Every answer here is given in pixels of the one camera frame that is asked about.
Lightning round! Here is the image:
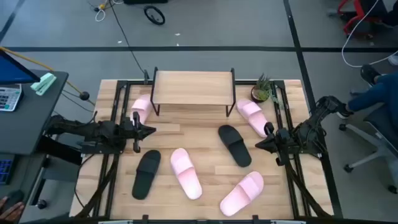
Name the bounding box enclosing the wooden shelf with black frame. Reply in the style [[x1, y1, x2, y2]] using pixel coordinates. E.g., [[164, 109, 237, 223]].
[[150, 67, 236, 118]]

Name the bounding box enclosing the red framed black chair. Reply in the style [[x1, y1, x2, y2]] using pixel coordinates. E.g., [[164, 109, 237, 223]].
[[337, 0, 398, 40]]

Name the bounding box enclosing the black cable bundle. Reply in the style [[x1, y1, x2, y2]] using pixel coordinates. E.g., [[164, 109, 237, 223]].
[[284, 161, 332, 218], [73, 154, 121, 218]]

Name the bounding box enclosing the black rubber slide sandal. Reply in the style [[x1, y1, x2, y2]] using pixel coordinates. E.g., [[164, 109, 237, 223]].
[[218, 124, 252, 168], [131, 149, 162, 200]]

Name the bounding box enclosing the computer monitor with blue screen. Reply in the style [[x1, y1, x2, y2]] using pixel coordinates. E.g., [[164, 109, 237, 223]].
[[0, 49, 41, 85]]

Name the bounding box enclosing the coiled black cable ring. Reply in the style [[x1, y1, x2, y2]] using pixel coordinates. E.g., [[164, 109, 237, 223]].
[[143, 5, 166, 26]]

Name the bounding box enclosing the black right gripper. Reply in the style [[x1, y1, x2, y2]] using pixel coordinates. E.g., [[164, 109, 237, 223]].
[[255, 122, 292, 166]]

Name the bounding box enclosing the thin black floor cable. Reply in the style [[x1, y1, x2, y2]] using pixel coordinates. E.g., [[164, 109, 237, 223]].
[[107, 0, 149, 77]]

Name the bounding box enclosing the yellow cable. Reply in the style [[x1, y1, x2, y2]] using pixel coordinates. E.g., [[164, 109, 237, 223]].
[[0, 46, 96, 106]]

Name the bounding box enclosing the pink rubber slide sandal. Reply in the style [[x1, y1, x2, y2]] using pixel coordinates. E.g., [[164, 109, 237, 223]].
[[170, 147, 203, 200], [219, 170, 265, 217], [129, 93, 154, 125], [236, 98, 270, 138]]

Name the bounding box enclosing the small potted green plant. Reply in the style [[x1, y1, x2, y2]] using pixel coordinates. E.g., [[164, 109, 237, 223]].
[[250, 73, 283, 109]]

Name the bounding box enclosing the black aluminium table frame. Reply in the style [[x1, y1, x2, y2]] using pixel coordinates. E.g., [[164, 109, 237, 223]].
[[74, 79, 343, 224]]

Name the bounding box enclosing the backlit computer keyboard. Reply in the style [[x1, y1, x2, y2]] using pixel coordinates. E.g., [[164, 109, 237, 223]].
[[0, 158, 15, 186]]

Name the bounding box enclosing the black computer mouse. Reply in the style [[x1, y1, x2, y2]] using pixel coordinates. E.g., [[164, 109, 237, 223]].
[[2, 189, 24, 208]]

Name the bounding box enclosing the person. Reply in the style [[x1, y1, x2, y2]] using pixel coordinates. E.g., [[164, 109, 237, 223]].
[[336, 52, 398, 121]]

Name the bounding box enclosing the thin white cable loop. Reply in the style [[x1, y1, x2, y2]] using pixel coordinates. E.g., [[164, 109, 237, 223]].
[[94, 0, 124, 22]]

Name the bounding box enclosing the black floor box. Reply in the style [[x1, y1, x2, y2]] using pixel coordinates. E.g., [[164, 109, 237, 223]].
[[123, 0, 169, 5]]

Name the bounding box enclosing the mint green stapler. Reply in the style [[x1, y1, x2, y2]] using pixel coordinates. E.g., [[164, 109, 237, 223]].
[[30, 72, 58, 96]]

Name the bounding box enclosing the black side desk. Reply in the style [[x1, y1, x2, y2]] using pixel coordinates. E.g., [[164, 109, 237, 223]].
[[0, 69, 83, 224]]

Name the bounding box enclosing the office chair with grey base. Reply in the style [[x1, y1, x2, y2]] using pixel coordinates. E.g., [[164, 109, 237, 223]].
[[338, 102, 398, 195]]

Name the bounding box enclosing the person's hand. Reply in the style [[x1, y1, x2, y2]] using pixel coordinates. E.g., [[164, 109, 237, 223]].
[[0, 195, 25, 223]]

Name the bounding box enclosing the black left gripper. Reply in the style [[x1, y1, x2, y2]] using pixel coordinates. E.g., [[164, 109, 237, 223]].
[[119, 111, 157, 154]]

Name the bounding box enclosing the grey desk calculator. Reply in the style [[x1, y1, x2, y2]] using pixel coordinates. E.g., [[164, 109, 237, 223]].
[[0, 83, 24, 112]]

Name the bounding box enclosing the long white floor cable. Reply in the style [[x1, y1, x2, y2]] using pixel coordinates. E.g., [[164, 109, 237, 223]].
[[341, 0, 398, 68]]

